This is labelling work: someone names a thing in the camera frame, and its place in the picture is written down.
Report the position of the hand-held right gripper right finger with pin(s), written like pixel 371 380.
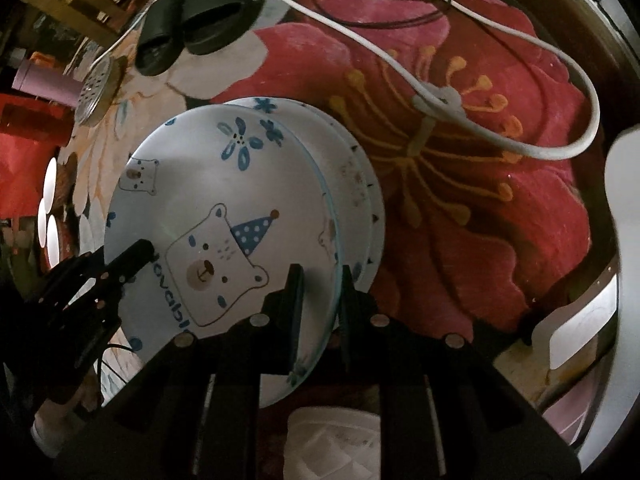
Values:
pixel 357 335

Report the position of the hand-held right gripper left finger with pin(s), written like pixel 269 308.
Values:
pixel 296 310

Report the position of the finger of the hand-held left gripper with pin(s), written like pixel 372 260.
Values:
pixel 70 275
pixel 132 257

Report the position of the bear and flower print plate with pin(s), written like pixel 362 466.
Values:
pixel 200 185
pixel 335 160

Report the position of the person's left forearm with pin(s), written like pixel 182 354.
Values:
pixel 42 435

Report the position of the white textured cloth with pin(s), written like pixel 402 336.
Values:
pixel 340 440

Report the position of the red box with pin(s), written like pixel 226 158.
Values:
pixel 25 155

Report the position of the perforated metal lid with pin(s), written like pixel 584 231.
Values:
pixel 97 87

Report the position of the pink cup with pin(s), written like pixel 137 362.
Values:
pixel 45 85

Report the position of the white curved panel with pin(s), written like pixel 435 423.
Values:
pixel 575 330

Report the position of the white rounded object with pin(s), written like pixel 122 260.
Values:
pixel 625 195

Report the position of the wooden frame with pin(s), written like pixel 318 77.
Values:
pixel 65 7

